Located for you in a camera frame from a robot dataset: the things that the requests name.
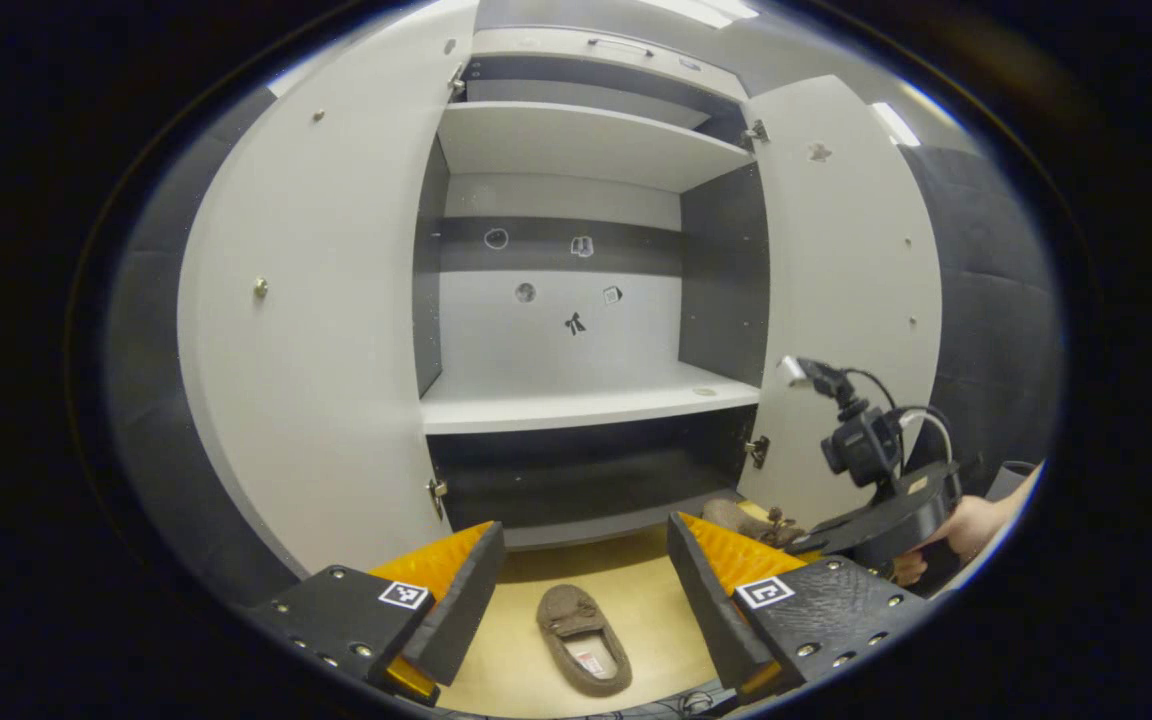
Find white shoe cabinet door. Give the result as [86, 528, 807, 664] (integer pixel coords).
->
[176, 5, 482, 579]
[736, 75, 945, 531]

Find ceiling light panel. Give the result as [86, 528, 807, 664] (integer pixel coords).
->
[871, 100, 922, 148]
[636, 0, 759, 29]

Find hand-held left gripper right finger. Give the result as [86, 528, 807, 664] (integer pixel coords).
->
[666, 512, 937, 704]

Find brown slipper shoe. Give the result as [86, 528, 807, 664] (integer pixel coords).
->
[536, 585, 633, 698]
[701, 498, 807, 549]

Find white camera cable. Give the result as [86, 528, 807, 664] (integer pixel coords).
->
[901, 410, 955, 466]

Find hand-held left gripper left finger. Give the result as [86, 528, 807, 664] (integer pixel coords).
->
[254, 521, 508, 709]

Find black camera cable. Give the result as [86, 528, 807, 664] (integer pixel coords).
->
[841, 368, 957, 471]

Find white cabinet shelf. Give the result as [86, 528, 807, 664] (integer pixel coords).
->
[436, 100, 759, 193]
[420, 362, 763, 436]

